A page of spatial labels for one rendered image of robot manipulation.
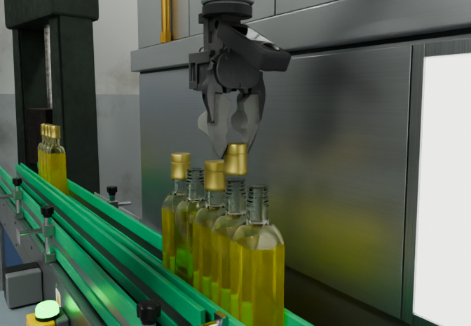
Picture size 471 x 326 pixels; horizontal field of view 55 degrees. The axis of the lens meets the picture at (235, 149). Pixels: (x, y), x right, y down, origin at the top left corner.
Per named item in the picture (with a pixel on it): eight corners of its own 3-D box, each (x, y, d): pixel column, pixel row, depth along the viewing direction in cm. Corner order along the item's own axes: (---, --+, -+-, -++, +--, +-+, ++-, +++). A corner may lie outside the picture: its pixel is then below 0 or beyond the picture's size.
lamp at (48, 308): (62, 317, 90) (61, 303, 90) (37, 324, 88) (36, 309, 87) (57, 309, 94) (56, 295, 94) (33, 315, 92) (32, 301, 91)
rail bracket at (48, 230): (57, 263, 106) (55, 207, 104) (23, 270, 102) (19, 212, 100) (53, 259, 109) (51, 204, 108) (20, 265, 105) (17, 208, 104)
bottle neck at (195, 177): (207, 198, 75) (207, 169, 74) (191, 200, 73) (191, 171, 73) (198, 195, 77) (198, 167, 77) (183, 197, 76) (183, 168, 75)
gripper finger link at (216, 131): (205, 155, 69) (212, 94, 68) (226, 160, 64) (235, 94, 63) (186, 153, 67) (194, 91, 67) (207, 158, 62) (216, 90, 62)
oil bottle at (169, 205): (204, 309, 82) (202, 192, 80) (175, 317, 79) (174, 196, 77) (188, 298, 87) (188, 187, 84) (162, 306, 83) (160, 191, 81)
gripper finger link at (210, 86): (224, 125, 65) (232, 64, 65) (231, 125, 64) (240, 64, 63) (196, 120, 62) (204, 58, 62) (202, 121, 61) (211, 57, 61)
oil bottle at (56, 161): (68, 204, 164) (64, 125, 161) (51, 206, 161) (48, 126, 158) (64, 201, 169) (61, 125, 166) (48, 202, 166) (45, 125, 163)
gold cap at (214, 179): (230, 189, 70) (230, 161, 70) (211, 192, 68) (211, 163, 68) (219, 186, 73) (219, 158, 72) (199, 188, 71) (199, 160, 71)
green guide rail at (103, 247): (206, 362, 65) (206, 308, 64) (200, 364, 64) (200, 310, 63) (17, 180, 210) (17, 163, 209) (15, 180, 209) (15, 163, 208)
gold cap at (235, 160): (252, 174, 65) (253, 143, 64) (232, 176, 63) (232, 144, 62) (238, 171, 68) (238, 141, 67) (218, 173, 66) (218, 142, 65)
